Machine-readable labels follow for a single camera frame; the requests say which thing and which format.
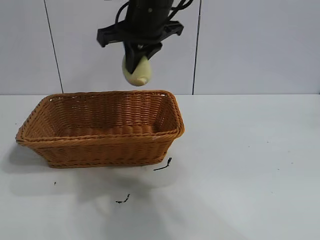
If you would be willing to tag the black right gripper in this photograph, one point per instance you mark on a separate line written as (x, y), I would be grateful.
(147, 27)

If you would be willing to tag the pale yellow fruit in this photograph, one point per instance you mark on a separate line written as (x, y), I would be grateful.
(140, 75)

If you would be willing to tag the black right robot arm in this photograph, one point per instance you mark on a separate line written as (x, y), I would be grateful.
(150, 4)

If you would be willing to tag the brown woven wicker basket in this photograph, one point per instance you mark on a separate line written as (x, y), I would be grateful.
(100, 150)

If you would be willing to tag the long black thread scrap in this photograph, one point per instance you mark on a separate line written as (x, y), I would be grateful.
(163, 167)

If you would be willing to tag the dotted black thread scrap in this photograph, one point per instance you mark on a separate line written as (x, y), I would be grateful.
(123, 200)

